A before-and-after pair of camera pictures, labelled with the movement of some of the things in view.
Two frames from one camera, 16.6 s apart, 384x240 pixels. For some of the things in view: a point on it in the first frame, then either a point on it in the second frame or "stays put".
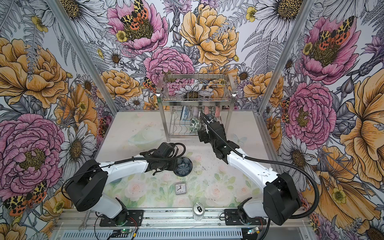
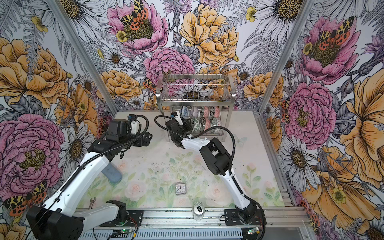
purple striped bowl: (195, 111) stays put
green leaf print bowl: (195, 125) stays put
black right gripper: (203, 135) -> (187, 122)
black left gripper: (171, 168) -> (146, 141)
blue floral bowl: (185, 113) stays put
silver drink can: (198, 211) stays put
